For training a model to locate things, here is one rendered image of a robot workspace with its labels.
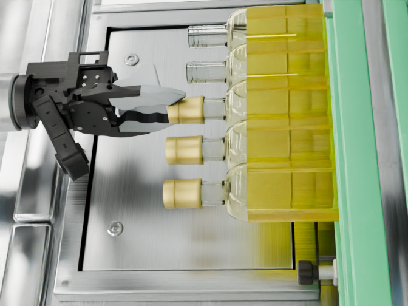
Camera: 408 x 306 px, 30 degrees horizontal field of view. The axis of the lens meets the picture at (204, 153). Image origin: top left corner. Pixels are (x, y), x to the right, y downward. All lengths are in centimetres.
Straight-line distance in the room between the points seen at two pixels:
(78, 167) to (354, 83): 34
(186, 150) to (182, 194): 6
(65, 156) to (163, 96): 14
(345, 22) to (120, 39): 46
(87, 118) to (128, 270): 20
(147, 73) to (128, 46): 25
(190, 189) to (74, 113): 19
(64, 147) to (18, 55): 40
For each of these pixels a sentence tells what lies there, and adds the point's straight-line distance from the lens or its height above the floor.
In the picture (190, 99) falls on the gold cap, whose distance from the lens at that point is 94.
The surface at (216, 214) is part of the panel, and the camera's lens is 102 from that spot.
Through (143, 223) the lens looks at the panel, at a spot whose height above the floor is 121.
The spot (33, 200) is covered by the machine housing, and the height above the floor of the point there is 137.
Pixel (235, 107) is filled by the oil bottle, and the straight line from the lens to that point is 91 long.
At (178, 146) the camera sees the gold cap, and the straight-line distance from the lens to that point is 90.
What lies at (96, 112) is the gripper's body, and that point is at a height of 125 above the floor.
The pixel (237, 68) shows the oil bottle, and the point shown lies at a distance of 95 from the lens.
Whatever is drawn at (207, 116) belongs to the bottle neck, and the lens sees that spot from 93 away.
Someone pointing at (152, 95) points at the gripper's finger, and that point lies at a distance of 92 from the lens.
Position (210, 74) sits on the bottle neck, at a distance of 96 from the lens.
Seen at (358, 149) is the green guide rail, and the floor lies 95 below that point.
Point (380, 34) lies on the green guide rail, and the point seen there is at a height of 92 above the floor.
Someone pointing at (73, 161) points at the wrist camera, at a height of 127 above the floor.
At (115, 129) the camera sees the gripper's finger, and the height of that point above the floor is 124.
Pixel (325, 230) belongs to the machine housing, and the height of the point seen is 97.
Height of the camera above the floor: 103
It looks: 6 degrees up
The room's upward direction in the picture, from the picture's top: 91 degrees counter-clockwise
